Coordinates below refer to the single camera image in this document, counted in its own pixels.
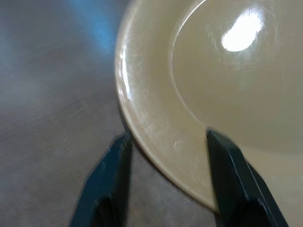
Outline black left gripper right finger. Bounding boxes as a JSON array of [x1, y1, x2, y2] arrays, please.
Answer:
[[205, 128, 290, 227]]

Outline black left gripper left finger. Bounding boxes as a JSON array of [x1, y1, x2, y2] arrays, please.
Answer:
[[68, 130, 134, 227]]

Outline beige round plate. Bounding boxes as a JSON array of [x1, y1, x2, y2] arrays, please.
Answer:
[[114, 0, 303, 211]]

